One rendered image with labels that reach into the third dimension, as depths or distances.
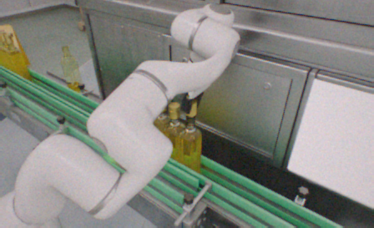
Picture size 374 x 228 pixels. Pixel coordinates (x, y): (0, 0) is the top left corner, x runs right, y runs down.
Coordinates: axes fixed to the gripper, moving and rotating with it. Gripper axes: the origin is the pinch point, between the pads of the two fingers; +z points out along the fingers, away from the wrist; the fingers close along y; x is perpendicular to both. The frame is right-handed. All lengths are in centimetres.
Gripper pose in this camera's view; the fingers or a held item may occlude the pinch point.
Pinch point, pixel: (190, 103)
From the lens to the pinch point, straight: 77.9
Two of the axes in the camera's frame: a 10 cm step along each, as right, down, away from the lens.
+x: 7.7, 5.4, -3.4
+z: -2.1, 7.1, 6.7
